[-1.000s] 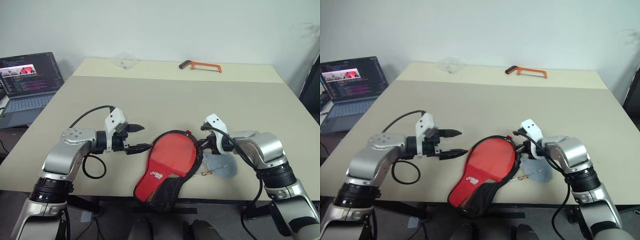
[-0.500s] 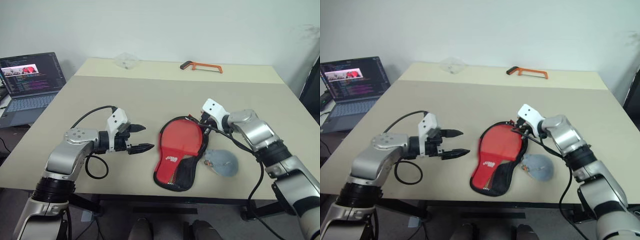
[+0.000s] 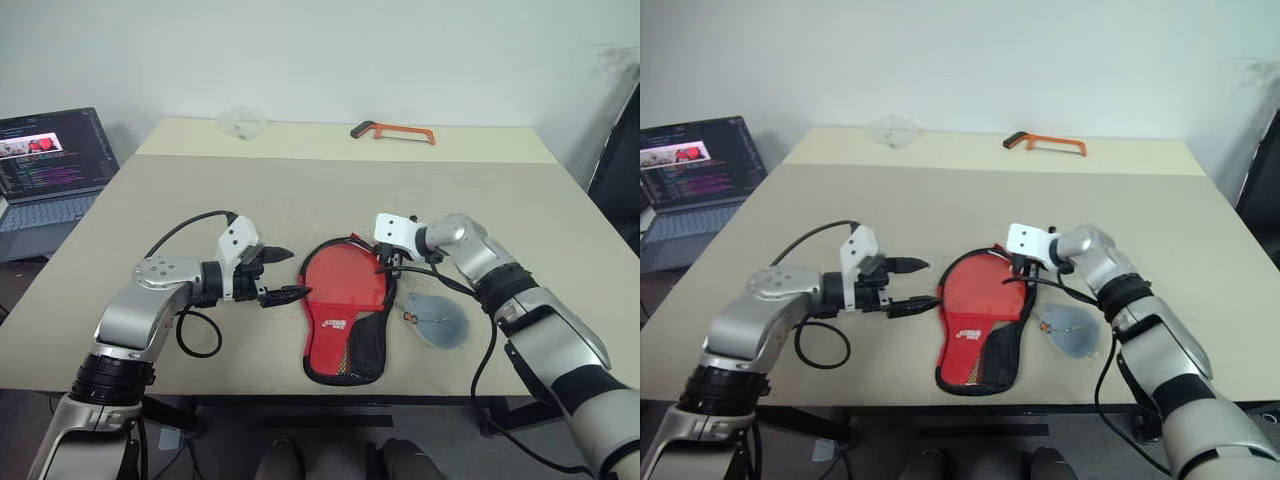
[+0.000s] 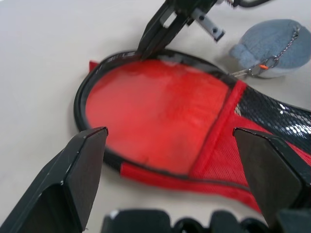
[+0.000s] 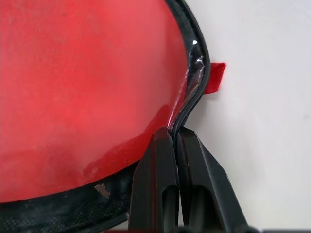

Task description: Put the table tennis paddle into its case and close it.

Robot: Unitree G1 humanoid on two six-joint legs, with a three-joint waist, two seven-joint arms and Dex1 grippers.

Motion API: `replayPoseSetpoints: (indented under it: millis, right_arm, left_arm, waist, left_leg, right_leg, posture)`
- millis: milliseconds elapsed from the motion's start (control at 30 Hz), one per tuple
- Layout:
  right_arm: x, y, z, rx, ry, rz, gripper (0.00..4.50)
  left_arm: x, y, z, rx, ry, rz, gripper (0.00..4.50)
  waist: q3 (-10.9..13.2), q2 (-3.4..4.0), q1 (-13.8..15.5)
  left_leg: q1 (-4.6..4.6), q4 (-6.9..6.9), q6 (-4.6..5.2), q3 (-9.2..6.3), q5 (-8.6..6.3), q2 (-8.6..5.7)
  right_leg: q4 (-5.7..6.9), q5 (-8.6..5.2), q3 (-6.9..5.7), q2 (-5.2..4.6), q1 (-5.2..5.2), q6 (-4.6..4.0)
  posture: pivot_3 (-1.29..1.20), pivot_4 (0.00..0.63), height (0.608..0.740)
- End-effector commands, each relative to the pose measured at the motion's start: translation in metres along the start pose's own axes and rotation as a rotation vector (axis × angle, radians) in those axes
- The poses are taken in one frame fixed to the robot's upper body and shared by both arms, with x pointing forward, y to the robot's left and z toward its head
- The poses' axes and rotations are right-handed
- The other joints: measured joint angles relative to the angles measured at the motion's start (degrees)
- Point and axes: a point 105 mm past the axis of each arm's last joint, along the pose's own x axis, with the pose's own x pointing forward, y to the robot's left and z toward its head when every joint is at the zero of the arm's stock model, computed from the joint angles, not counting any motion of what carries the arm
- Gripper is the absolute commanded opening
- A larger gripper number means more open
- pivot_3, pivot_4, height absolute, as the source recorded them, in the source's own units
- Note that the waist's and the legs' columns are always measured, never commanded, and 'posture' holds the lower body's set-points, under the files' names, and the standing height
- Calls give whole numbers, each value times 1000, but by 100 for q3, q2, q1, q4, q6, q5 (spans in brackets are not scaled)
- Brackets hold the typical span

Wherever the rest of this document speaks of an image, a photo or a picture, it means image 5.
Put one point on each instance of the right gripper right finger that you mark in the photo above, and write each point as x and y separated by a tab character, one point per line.
209	194

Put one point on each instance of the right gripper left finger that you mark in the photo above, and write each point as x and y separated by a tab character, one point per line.
153	184

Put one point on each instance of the black clear paddle case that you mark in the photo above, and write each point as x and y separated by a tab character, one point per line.
48	216

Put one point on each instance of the red table tennis paddle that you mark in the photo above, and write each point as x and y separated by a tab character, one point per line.
73	97

